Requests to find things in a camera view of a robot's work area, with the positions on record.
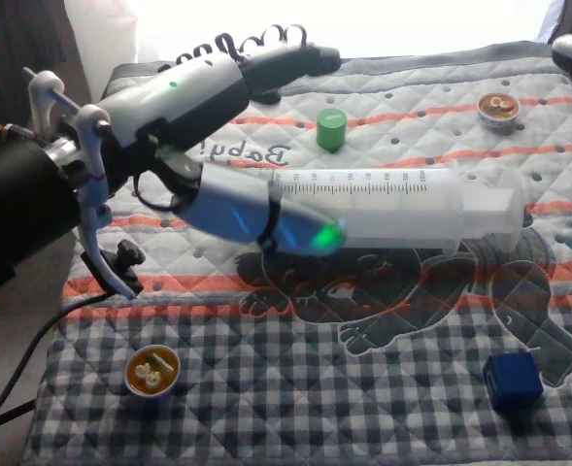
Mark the large clear plastic syringe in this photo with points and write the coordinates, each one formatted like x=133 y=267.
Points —
x=387 y=204

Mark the toy bowl of orange soup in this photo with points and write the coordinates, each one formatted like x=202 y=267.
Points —
x=150 y=371

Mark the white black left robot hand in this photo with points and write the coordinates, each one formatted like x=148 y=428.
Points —
x=188 y=92

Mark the blue toy cube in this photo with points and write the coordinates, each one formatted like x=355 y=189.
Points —
x=514 y=381

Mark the grey quilt with bear print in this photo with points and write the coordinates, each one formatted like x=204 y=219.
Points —
x=344 y=340

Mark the green toy cylinder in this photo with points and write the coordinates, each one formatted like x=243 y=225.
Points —
x=331 y=128

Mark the toy bowl of egg ramen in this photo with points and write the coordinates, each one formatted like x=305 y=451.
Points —
x=498 y=111

